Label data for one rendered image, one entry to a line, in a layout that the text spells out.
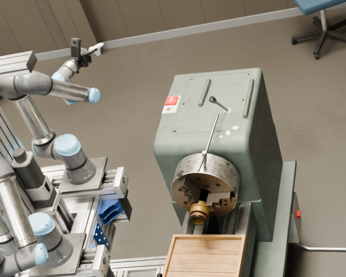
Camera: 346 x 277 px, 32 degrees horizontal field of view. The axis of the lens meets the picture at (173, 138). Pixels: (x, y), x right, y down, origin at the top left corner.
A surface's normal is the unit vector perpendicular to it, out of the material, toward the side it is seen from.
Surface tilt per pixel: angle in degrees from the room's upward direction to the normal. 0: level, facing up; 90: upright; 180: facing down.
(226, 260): 0
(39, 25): 90
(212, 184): 90
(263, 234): 90
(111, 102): 0
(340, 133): 0
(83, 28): 90
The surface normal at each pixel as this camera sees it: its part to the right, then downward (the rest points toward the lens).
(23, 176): -0.11, 0.67
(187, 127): -0.27, -0.73
